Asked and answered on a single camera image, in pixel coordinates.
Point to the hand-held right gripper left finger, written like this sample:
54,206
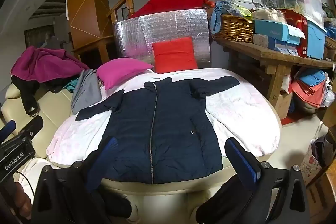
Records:
105,158

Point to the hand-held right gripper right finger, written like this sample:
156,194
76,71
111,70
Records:
242,159

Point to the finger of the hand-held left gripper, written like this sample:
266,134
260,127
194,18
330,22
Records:
32,124
8,127

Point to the navy zip jacket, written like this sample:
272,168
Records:
157,129

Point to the person's left hand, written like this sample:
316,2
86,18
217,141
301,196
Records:
22,200

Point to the cream leather sofa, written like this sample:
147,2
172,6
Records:
50,108

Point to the black garment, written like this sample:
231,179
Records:
27,92

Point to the white blanket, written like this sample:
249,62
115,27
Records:
241,113

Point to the teal garment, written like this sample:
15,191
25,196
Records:
70,85

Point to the magenta jacket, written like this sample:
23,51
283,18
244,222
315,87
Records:
42,64

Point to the grey garment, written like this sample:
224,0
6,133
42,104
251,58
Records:
88,90

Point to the floral paper bag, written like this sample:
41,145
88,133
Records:
312,163

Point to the brown cardboard box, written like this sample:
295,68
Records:
284,103

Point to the magenta pillow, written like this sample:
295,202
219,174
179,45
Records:
122,72

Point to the pile of folded cloths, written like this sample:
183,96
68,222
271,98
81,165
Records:
309,87

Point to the long wooden table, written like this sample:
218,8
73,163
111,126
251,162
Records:
273,56

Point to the white blue flat box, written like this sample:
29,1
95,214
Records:
275,45

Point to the red pillow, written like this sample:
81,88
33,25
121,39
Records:
174,54

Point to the silver foil insulation board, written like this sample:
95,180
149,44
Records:
136,35

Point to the wicker basket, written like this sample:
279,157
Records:
235,28

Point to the light blue cardboard box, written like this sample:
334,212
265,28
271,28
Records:
275,31

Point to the orange wooden column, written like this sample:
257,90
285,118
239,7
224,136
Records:
85,1

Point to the blue plastic storage bin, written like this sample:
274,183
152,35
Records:
316,40

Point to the red gift box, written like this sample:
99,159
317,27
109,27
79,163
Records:
298,27

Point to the blue cloth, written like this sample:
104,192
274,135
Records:
219,12

